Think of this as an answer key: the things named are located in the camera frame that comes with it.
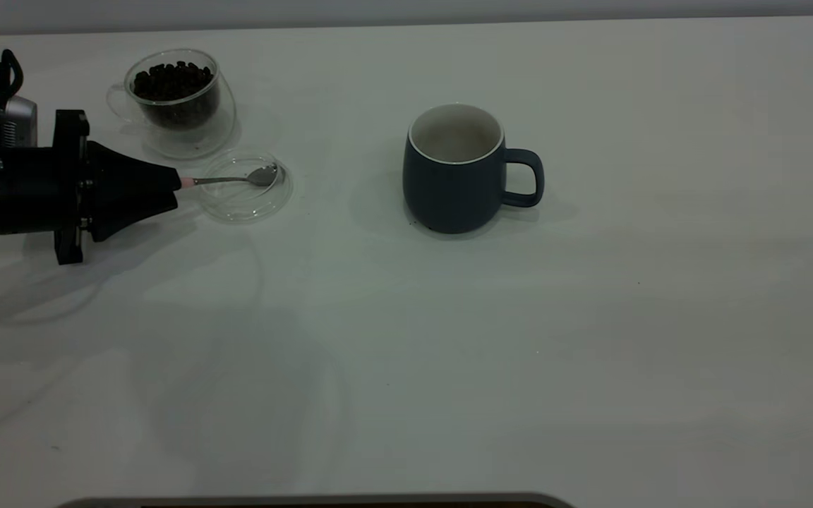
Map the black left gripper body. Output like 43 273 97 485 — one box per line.
0 109 94 266

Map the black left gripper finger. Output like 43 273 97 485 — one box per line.
89 140 183 190
89 185 181 243

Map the pink-handled metal spoon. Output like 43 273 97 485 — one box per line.
179 164 279 191

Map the dark blue-grey ceramic mug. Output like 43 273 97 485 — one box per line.
402 104 545 234

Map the dark coffee beans heap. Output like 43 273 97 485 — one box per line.
133 62 220 131

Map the clear round glass lid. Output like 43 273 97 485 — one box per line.
198 150 294 226

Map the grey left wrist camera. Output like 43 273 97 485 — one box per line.
0 95 39 151

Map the clear double-wall glass cup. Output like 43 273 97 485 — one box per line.
107 48 236 160

